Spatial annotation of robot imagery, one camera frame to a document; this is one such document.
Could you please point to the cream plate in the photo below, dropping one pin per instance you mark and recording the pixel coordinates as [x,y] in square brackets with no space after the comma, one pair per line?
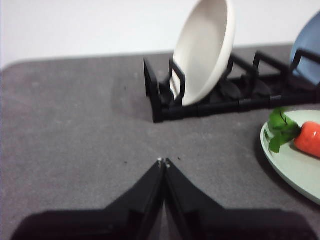
[202,55]

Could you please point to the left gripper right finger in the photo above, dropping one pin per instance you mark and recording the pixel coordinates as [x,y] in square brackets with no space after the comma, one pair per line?
[205,215]

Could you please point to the blue plate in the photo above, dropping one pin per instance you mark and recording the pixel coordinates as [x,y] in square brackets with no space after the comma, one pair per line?
[307,40]

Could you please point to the green plate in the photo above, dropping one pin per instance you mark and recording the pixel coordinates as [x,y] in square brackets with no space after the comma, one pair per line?
[295,170]

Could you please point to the orange carrot with green leaves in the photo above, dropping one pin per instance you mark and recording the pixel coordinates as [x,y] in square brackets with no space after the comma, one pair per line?
[310,140]

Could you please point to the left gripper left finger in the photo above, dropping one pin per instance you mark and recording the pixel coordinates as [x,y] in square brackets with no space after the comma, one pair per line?
[125,215]

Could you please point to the black plate rack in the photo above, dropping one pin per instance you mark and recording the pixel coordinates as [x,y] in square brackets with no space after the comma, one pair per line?
[217,107]

